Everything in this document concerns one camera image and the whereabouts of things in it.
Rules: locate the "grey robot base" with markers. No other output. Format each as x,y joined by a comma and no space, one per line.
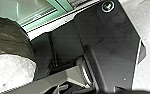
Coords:
114,46

